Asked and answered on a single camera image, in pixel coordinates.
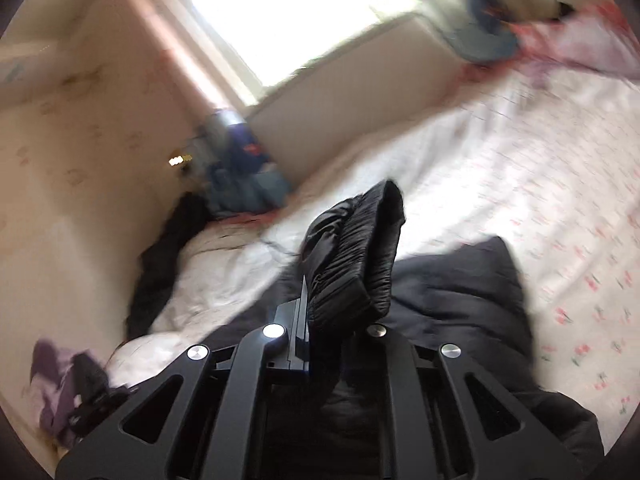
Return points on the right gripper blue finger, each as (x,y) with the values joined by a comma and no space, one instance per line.
(298,351)

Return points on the black puffer jacket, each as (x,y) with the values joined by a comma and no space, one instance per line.
(470,297)

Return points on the purple and lilac clothes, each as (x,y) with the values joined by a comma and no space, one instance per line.
(70,392)

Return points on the blue cartoon curtain left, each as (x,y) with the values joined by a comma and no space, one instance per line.
(238,176)

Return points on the cherry print bed sheet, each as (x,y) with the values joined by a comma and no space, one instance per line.
(552,167)

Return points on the window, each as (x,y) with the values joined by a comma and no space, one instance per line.
(267,41)

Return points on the pink floral pillow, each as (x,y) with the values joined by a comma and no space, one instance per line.
(596,37)

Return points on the black garment by wall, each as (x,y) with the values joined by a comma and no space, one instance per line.
(159,263)

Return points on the wall power socket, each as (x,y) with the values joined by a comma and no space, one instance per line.
(179,158)

